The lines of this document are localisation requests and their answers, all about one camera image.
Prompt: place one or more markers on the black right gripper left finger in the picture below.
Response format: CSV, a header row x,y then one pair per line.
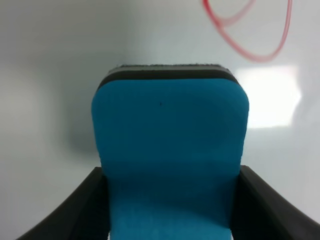
x,y
84,215

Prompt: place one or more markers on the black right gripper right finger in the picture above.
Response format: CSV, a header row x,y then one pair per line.
x,y
260,213

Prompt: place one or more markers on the blue whiteboard eraser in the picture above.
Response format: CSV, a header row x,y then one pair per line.
x,y
170,140

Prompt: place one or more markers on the red marker scribble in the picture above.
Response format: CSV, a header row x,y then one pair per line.
x,y
220,23

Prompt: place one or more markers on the white whiteboard with aluminium frame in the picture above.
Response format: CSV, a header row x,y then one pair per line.
x,y
55,53

